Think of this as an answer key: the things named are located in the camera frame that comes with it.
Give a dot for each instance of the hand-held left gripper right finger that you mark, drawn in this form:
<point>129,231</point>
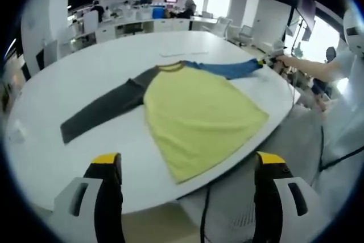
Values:
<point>266,197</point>

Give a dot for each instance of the white chest device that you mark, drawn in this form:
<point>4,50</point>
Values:
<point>349,21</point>

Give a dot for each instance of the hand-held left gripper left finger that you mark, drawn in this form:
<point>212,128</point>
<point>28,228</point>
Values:
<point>108,197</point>

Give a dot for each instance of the blue storage container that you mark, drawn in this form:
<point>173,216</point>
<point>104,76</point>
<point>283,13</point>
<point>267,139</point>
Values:
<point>158,12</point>

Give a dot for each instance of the black light stand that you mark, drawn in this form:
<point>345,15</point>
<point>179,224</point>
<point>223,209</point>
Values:
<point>295,32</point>

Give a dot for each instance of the white mesh chair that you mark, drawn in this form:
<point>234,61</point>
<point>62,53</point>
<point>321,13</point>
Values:
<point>301,140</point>

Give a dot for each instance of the person in light shirt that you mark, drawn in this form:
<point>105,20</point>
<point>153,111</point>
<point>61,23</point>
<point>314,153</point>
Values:
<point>347,112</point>

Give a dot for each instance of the white cabinet row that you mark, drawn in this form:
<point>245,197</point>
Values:
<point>136,28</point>

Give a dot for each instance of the white office chair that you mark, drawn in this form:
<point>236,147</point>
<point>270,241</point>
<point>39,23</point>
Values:
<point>244,34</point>
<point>223,26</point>

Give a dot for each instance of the yellow raglan garment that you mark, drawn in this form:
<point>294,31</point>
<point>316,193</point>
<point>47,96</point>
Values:
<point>199,112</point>

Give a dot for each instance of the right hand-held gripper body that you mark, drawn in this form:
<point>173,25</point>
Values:
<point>276,52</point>

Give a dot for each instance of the dark flat panel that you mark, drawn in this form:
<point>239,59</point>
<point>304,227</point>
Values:
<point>306,4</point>

